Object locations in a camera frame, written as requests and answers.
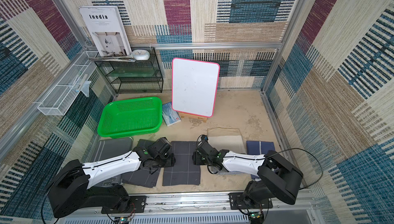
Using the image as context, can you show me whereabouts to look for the dark grid pillowcase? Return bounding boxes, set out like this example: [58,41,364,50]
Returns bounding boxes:
[162,141,201,187]
[121,138,161,189]

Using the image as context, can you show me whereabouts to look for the beige cream pillowcase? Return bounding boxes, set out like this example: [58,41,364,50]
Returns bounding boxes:
[207,128,246,154]

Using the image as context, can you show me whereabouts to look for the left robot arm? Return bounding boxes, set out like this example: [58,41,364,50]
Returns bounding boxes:
[47,137,175,218]

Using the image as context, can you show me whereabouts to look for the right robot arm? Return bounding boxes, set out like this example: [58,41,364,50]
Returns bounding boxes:
[192,136,303,208]

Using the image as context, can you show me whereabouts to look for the green plastic basket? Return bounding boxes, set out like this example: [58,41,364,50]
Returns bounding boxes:
[97,97,163,138]

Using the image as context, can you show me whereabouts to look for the grey striped folded pillowcase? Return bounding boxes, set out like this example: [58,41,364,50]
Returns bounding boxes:
[86,137,133,188]

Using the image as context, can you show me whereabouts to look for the navy blue folded pillowcase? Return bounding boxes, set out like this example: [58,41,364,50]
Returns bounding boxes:
[246,140,277,180]

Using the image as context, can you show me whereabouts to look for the blue paperback book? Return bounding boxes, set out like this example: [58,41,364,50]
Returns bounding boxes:
[162,102,181,126]

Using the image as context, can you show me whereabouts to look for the wooden whiteboard easel stand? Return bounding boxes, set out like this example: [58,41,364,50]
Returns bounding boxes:
[179,112,208,122]

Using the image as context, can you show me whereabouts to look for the pink framed whiteboard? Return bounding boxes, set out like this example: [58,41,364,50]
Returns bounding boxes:
[171,58,220,117]

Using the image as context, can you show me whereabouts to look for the magazines on shelf top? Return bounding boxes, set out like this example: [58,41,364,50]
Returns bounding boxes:
[88,56,136,62]

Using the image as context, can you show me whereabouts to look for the white Inedia poster board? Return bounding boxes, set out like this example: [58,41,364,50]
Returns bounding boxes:
[79,5,131,57]

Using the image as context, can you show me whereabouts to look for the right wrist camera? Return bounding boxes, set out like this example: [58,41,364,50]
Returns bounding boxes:
[198,135,208,142]

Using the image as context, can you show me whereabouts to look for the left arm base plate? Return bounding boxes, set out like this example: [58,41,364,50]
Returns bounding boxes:
[101,195,147,214]

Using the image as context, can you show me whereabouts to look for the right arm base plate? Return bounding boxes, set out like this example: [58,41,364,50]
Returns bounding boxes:
[228,192,273,210]

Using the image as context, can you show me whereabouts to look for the black wire shelf rack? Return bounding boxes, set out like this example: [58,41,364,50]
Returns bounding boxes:
[94,47,164,94]

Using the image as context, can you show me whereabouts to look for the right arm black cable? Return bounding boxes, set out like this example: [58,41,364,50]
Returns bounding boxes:
[278,147,324,191]

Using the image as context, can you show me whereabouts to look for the white wire wall basket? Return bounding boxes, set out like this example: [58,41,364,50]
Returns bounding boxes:
[38,51,97,116]

